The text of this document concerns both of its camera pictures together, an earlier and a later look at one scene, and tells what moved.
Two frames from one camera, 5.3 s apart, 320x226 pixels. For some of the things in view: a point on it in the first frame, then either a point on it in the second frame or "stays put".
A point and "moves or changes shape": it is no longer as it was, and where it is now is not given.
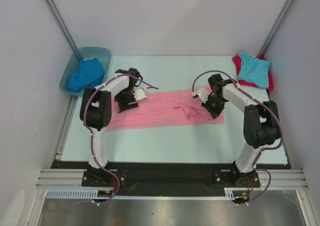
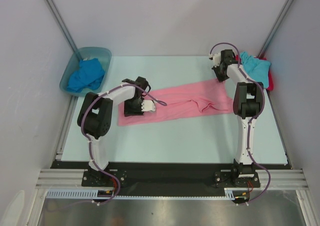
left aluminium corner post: [57, 15] stays put
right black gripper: [214, 110] -> [219, 73]
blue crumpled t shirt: [90, 74] stays put
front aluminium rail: [269, 178] stays put
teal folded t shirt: [254, 70] stays put
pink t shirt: [162, 110] moves or changes shape
